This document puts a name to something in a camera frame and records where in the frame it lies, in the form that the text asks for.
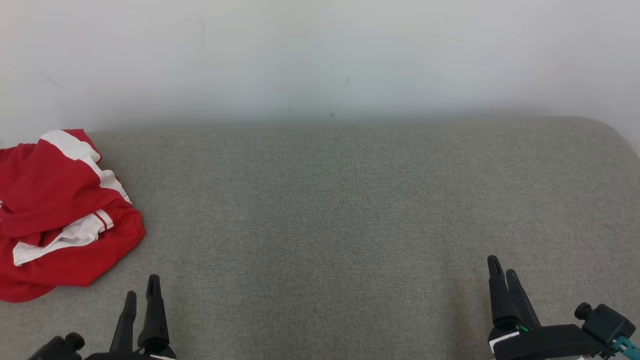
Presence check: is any red numbered basketball jersey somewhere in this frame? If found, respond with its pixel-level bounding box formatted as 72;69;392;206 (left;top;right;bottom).
0;202;147;304

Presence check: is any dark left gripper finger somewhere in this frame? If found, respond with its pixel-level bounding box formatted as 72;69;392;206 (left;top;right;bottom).
137;274;171;354
110;291;137;354

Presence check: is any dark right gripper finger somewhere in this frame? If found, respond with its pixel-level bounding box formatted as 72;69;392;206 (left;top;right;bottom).
505;269;542;329
487;255;521;329

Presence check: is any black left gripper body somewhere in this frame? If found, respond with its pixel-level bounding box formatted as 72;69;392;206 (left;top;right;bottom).
84;351;177;360

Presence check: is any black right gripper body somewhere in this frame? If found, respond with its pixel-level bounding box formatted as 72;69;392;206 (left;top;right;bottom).
488;323;602;360

